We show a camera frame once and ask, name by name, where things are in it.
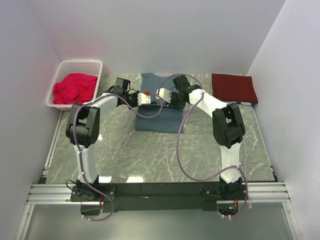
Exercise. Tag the blue-grey t-shirt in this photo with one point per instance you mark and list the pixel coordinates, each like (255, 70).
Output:
(151, 118)

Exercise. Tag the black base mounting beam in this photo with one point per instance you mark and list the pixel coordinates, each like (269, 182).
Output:
(158, 196)

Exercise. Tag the crumpled pink-red t-shirt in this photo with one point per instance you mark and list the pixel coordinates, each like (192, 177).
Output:
(74, 88)

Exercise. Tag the folded dark red t-shirt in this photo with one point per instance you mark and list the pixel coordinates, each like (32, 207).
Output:
(233, 88)

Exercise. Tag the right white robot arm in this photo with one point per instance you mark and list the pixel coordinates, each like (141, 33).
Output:
(227, 125)

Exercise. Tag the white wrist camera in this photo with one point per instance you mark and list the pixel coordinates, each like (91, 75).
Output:
(164, 95)
(144, 98)

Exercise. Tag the aluminium rail frame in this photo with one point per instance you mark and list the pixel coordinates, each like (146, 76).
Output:
(124, 155)

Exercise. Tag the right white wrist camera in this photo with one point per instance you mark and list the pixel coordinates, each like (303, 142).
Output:
(164, 95)

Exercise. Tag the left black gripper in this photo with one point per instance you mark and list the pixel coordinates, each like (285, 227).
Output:
(136, 103)

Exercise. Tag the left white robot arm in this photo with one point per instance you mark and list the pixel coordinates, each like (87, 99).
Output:
(83, 125)

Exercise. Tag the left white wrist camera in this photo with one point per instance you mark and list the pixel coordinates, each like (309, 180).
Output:
(144, 98)

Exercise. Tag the folded white blue t-shirt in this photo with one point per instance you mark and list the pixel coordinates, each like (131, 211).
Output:
(243, 103)

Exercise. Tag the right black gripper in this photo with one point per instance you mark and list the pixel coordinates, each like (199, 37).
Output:
(173, 104)

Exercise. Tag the white plastic laundry basket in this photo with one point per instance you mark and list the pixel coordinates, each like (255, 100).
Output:
(84, 66)

